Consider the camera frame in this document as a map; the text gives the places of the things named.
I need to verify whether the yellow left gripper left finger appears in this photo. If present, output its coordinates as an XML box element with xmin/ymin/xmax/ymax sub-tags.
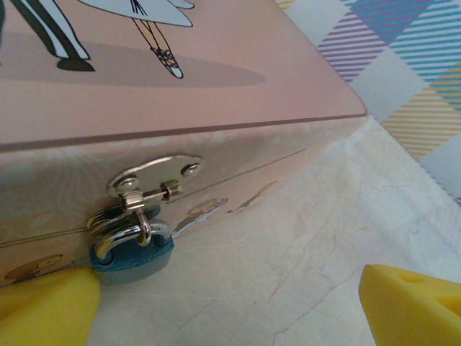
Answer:
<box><xmin>0</xmin><ymin>265</ymin><xmax>102</xmax><ymax>346</ymax></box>

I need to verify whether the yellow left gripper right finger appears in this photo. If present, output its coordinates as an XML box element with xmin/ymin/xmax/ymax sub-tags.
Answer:
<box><xmin>359</xmin><ymin>263</ymin><xmax>461</xmax><ymax>346</ymax></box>

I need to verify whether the blue padlock with silver shackle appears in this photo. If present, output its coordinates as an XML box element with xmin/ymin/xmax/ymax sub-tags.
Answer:
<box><xmin>88</xmin><ymin>219</ymin><xmax>176</xmax><ymax>286</ymax></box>

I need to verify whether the pink wedding print tin box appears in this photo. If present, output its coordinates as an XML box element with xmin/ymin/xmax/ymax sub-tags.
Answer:
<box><xmin>0</xmin><ymin>0</ymin><xmax>369</xmax><ymax>290</ymax></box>

